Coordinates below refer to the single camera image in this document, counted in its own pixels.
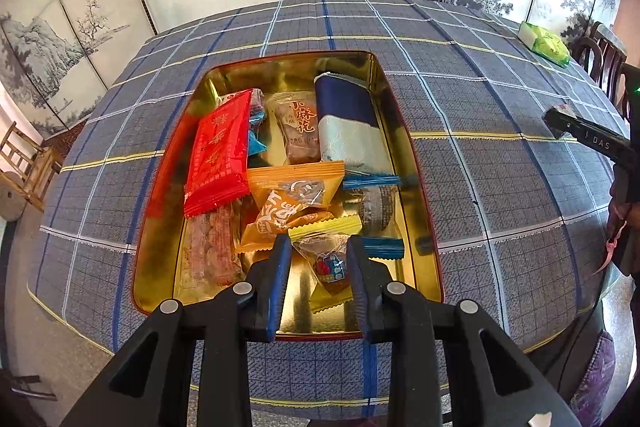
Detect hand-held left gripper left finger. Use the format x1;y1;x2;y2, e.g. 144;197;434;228
60;234;292;427

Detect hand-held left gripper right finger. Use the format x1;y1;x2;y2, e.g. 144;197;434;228
346;236;583;427

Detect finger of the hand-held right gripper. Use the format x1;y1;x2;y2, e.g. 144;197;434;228
542;105;583;140

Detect yellow snack packet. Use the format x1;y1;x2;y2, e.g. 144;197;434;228
288;214;363;314

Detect clear packet of fried sticks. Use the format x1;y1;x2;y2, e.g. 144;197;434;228
176;204;246;305

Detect orange snack packet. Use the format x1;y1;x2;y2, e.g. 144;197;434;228
235;161;346;255

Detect clear packet with blue ends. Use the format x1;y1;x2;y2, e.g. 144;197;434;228
342;174;406;262

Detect red tin box gold inside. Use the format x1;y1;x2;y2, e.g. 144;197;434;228
131;51;445;342

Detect red snack packet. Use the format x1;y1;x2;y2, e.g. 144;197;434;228
183;89;253;220

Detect light blue dark snack packet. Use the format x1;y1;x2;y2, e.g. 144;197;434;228
247;112;268;156

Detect clear packet of twisted dough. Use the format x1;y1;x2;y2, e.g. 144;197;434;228
265;92;321;166

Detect navy and pale blue tissue packet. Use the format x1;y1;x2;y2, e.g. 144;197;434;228
314;72;396;178

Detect dark wooden chair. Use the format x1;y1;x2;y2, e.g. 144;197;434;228
570;22;628;100

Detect green tissue pack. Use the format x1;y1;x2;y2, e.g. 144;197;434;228
517;21;572;68

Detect blue plaid tablecloth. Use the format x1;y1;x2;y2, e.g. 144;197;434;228
27;0;621;408

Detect pink ribbon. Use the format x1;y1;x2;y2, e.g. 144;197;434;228
592;202;626;278

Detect purple chair cushion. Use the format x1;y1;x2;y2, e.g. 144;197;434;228
570;329;616;427

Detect light wooden chair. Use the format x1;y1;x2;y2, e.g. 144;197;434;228
0;122;63;223

